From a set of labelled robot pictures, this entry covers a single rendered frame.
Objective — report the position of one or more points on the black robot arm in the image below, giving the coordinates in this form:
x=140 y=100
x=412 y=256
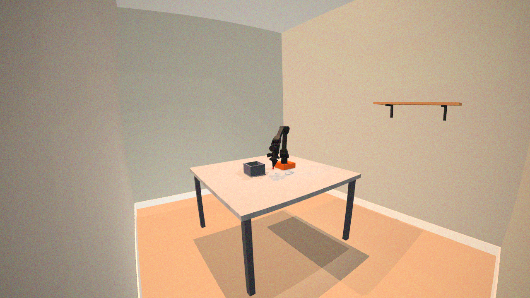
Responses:
x=283 y=130

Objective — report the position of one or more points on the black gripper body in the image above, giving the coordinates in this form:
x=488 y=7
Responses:
x=275 y=156

